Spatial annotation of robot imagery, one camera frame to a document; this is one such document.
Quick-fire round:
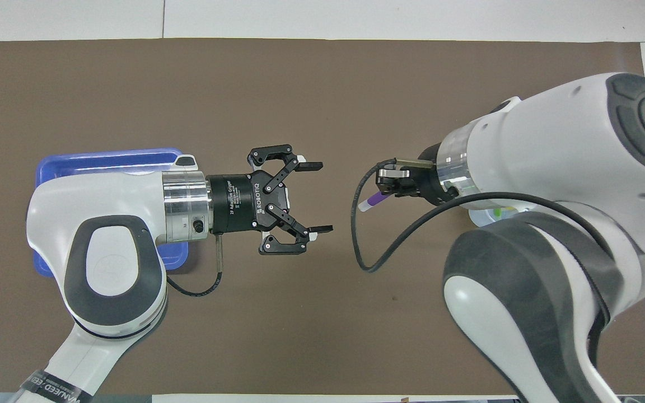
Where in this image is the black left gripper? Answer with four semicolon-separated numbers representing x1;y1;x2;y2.
206;144;334;256

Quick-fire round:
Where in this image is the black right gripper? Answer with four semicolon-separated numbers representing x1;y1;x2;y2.
377;143;457;204

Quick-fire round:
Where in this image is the purple pen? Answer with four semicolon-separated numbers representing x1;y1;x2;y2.
358;190;387;212

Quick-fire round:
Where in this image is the translucent plastic cup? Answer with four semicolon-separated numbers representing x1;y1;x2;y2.
468;204;536;228

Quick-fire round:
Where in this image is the brown table mat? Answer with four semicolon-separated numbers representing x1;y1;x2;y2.
0;38;645;395

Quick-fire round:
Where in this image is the blue plastic tray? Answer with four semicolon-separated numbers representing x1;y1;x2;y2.
34;148;189;278

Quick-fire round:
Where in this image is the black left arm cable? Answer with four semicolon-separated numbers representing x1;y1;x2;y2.
166;234;226;297

